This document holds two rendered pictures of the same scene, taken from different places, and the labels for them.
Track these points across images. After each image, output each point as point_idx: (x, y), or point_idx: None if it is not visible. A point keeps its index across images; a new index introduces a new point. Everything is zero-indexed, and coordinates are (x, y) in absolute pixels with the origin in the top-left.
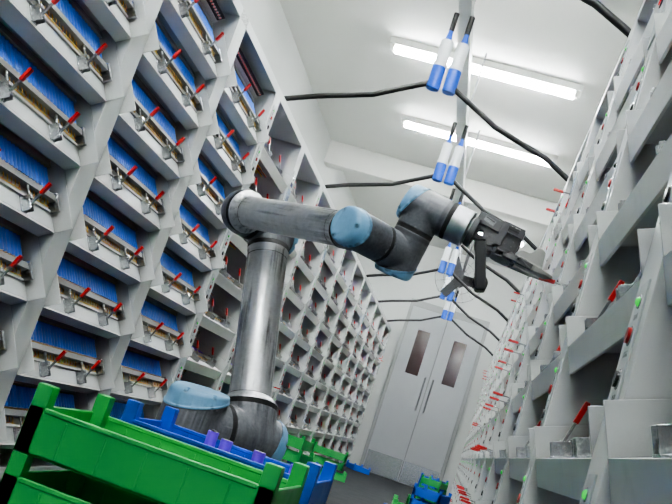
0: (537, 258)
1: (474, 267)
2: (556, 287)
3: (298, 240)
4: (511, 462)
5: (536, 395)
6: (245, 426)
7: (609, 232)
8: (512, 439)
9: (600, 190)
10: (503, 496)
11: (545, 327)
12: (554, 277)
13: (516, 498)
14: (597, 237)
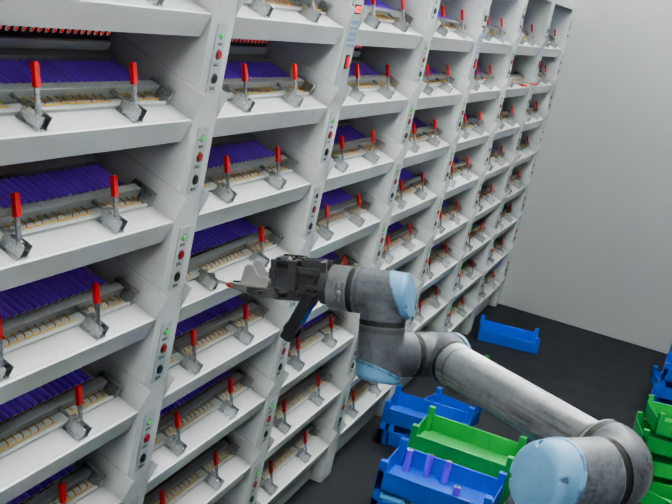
0: (258, 272)
1: (305, 318)
2: (187, 285)
3: (511, 465)
4: (167, 470)
5: (180, 397)
6: None
7: (322, 249)
8: (153, 464)
9: (278, 194)
10: None
11: (169, 335)
12: (57, 263)
13: None
14: (306, 248)
